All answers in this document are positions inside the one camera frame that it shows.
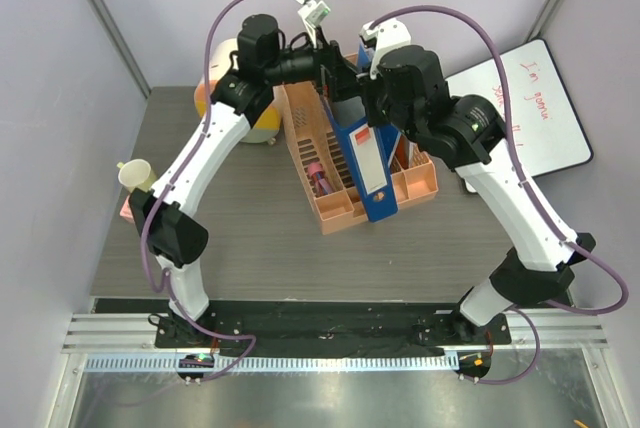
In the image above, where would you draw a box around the orange desk file organizer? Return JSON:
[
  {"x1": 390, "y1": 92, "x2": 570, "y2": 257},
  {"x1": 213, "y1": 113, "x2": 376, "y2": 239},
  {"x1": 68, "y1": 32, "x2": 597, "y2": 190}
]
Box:
[{"x1": 274, "y1": 82, "x2": 439, "y2": 235}]

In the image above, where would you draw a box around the blue ring binder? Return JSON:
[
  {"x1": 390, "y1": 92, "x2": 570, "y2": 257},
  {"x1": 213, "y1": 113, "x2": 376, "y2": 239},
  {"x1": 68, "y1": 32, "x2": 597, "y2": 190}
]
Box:
[{"x1": 320, "y1": 96, "x2": 400, "y2": 222}]

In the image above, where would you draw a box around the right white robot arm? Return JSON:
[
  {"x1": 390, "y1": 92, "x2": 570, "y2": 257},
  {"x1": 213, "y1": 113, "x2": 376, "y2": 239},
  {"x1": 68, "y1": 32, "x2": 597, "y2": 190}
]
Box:
[{"x1": 361, "y1": 44, "x2": 595, "y2": 343}]

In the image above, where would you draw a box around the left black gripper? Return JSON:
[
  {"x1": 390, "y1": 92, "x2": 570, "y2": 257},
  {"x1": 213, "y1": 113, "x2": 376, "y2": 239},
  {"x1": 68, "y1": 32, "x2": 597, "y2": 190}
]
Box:
[{"x1": 264, "y1": 27, "x2": 364, "y2": 103}]

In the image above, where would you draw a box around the orange folder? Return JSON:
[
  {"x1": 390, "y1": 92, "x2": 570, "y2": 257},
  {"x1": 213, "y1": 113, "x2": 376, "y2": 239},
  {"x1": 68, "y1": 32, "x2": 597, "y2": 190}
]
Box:
[{"x1": 394, "y1": 134, "x2": 416, "y2": 169}]

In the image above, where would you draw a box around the perforated cable tray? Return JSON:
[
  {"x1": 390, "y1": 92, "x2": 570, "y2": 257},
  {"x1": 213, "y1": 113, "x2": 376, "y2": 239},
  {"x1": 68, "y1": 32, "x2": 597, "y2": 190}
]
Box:
[{"x1": 84, "y1": 352, "x2": 459, "y2": 374}]

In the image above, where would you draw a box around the white dry-erase board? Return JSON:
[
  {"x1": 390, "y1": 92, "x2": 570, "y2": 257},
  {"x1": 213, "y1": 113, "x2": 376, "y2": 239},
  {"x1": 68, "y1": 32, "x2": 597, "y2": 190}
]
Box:
[{"x1": 444, "y1": 37, "x2": 594, "y2": 195}]

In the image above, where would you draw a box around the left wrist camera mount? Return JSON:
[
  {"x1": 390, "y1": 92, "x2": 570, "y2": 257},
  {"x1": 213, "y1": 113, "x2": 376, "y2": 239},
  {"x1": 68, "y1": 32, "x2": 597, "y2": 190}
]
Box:
[{"x1": 295, "y1": 0, "x2": 331, "y2": 48}]

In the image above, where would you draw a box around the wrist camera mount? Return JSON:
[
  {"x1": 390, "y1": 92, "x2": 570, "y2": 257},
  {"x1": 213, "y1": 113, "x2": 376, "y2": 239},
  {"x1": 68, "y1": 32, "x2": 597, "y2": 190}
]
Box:
[
  {"x1": 359, "y1": 18, "x2": 411, "y2": 80},
  {"x1": 295, "y1": 0, "x2": 331, "y2": 48}
]

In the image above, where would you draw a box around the pink sticky note pad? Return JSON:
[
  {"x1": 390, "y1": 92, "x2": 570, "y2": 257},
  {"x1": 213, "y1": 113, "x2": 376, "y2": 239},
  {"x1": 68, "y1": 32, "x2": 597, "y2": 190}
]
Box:
[{"x1": 119, "y1": 199, "x2": 134, "y2": 224}]

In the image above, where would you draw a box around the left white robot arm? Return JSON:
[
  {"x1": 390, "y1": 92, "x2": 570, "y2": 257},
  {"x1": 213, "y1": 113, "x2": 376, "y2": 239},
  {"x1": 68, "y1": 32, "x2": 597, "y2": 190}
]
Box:
[{"x1": 130, "y1": 14, "x2": 359, "y2": 347}]

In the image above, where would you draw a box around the white arched drawer cabinet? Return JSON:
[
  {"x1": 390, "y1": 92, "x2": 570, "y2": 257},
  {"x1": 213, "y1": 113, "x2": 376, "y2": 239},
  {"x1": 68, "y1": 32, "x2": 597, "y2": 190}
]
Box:
[{"x1": 194, "y1": 36, "x2": 281, "y2": 146}]

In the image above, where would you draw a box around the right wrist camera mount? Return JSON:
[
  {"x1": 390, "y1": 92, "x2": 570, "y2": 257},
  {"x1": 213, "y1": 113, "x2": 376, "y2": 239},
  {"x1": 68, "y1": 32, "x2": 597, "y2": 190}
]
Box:
[{"x1": 359, "y1": 18, "x2": 411, "y2": 80}]

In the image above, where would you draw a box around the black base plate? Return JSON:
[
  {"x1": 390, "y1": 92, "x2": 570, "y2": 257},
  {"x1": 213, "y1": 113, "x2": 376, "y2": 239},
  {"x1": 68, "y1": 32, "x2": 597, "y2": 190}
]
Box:
[{"x1": 149, "y1": 301, "x2": 511, "y2": 358}]

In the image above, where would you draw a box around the light blue thin folder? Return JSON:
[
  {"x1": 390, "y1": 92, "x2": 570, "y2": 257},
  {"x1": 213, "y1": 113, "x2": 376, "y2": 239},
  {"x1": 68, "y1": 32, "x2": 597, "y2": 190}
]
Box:
[{"x1": 356, "y1": 38, "x2": 376, "y2": 72}]

